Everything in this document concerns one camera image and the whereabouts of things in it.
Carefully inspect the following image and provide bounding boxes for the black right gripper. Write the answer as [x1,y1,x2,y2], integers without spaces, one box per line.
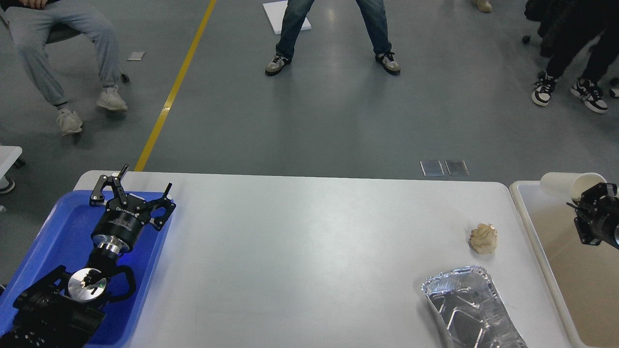
[567,183,619,249]

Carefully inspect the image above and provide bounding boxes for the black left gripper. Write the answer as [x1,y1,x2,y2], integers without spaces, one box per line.
[89,165,177,253]

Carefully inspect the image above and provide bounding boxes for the white paper cup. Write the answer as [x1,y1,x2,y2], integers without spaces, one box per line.
[540,172,606,203]

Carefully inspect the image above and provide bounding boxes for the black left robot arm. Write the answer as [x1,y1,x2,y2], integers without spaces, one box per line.
[1,167,177,348]

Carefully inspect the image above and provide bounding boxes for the beige plastic bin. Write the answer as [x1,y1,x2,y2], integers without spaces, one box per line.
[509,181,619,348]

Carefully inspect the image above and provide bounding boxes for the blue plastic tray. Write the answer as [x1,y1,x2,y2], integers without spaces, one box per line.
[0,190,169,348]

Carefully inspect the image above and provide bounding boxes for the crumpled beige paper ball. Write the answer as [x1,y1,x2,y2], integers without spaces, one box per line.
[469,223,498,255]

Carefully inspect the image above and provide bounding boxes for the white side table corner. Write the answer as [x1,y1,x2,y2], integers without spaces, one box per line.
[0,145,22,178]

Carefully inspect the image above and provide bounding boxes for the small paper on floor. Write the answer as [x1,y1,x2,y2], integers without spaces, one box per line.
[127,51,145,61]

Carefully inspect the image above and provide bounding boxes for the right clear floor plate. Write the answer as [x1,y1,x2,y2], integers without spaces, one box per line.
[444,160,470,176]

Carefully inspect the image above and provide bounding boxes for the clear floor plate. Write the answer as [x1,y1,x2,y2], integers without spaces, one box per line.
[444,160,470,176]
[420,160,445,177]

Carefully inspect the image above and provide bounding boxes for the aluminium foil tray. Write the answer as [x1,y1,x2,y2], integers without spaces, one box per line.
[421,265,528,348]

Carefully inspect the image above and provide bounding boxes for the left clear floor plate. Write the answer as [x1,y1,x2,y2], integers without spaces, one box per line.
[420,160,445,177]

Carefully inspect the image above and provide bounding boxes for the grey office chair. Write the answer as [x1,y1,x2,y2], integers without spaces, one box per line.
[0,10,130,84]

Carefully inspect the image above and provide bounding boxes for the office chair with coat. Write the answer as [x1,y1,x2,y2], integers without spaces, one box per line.
[524,0,618,58]

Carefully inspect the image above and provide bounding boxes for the person black white sneakers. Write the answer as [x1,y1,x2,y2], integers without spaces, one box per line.
[531,0,619,114]

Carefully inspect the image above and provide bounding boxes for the seated person grey trousers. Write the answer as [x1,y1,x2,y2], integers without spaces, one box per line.
[4,0,129,136]

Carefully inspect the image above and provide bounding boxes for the person with beige shoes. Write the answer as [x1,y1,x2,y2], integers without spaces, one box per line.
[472,0,492,13]

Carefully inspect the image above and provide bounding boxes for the white board on floor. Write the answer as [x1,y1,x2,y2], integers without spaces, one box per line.
[263,0,288,35]

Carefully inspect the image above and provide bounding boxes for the standing person blue jeans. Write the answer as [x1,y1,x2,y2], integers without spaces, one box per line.
[265,0,401,76]

